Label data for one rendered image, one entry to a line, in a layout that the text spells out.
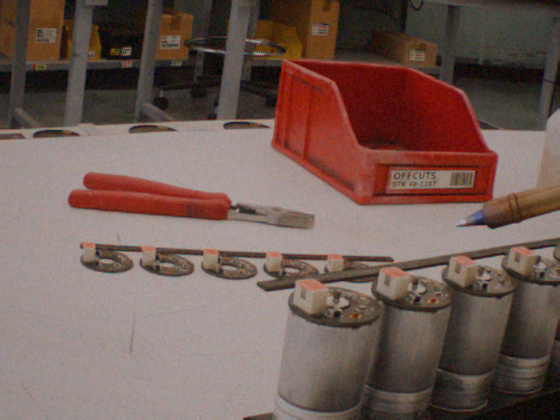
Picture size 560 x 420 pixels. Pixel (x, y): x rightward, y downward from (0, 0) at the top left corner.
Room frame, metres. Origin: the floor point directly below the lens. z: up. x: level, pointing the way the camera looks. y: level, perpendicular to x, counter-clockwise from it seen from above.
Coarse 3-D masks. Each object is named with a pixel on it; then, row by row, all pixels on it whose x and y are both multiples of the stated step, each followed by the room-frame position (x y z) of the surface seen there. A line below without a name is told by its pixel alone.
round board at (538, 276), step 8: (504, 256) 0.32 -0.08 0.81; (504, 264) 0.31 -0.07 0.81; (552, 264) 0.31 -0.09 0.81; (512, 272) 0.30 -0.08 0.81; (536, 272) 0.30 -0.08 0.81; (544, 272) 0.30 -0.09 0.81; (552, 272) 0.30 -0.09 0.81; (528, 280) 0.30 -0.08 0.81; (536, 280) 0.30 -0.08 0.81; (544, 280) 0.30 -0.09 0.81; (552, 280) 0.30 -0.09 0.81
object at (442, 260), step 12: (540, 240) 0.34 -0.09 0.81; (552, 240) 0.34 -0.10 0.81; (468, 252) 0.32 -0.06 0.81; (480, 252) 0.32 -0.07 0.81; (492, 252) 0.32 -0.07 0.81; (504, 252) 0.32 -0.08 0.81; (384, 264) 0.29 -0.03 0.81; (396, 264) 0.30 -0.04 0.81; (408, 264) 0.30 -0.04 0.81; (420, 264) 0.30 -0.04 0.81; (432, 264) 0.30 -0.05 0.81; (444, 264) 0.30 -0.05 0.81; (300, 276) 0.28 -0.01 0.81; (312, 276) 0.28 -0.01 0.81; (324, 276) 0.28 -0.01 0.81; (336, 276) 0.28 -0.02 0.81; (348, 276) 0.28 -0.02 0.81; (360, 276) 0.28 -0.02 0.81; (372, 276) 0.29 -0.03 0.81; (264, 288) 0.27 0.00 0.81; (276, 288) 0.27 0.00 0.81; (288, 288) 0.27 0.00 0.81
